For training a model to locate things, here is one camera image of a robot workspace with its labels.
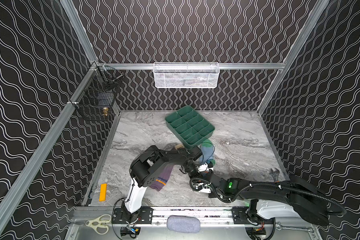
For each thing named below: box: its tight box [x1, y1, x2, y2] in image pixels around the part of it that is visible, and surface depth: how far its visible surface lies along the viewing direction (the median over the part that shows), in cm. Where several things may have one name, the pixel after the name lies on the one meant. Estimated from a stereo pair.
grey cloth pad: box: [166, 215, 201, 234], surface depth 72 cm
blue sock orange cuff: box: [199, 139, 216, 167], surface depth 100 cm
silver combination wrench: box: [275, 222, 315, 233], surface depth 72 cm
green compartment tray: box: [165, 105, 215, 148], surface depth 108 cm
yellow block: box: [99, 183, 108, 202], surface depth 83 cm
